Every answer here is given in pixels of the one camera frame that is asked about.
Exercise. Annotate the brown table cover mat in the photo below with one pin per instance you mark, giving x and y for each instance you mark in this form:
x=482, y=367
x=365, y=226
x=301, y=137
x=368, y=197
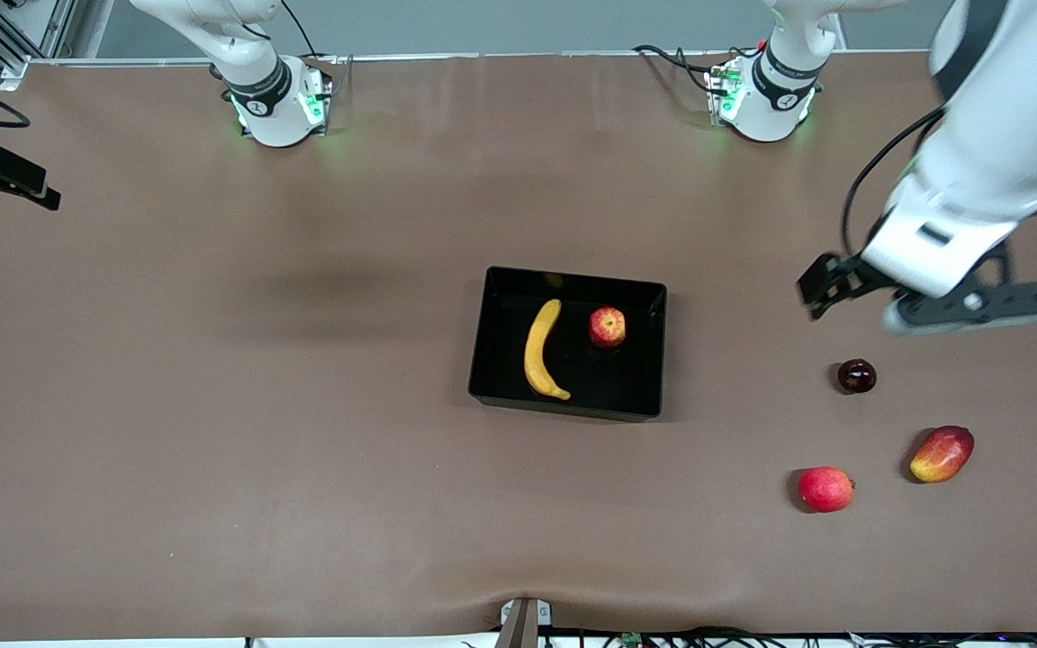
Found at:
x=518, y=180

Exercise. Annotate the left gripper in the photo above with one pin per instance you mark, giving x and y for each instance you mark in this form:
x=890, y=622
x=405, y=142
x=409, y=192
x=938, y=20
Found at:
x=845, y=275

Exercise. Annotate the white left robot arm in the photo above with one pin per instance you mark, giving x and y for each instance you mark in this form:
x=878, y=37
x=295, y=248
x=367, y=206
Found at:
x=1014, y=108

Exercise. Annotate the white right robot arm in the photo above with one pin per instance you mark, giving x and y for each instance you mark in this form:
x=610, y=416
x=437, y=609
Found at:
x=257, y=99

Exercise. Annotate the red round apple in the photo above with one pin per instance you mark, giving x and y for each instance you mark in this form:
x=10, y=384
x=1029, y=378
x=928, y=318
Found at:
x=825, y=490

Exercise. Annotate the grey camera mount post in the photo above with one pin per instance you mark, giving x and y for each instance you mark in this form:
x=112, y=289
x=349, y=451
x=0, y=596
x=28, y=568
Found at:
x=523, y=621

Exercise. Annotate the dark purple round fruit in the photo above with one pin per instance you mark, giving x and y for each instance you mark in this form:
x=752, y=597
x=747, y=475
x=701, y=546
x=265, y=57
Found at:
x=856, y=376

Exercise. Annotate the yellow banana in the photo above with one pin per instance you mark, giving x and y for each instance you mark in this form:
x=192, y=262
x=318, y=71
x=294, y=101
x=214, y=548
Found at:
x=535, y=360

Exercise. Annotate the red yellow mango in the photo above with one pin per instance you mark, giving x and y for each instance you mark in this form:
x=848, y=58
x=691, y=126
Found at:
x=942, y=454

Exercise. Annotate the red yellow apple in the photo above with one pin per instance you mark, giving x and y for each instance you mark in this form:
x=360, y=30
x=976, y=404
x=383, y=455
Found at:
x=607, y=328

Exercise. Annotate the black rectangular plastic box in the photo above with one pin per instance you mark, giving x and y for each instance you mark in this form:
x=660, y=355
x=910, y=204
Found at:
x=613, y=378

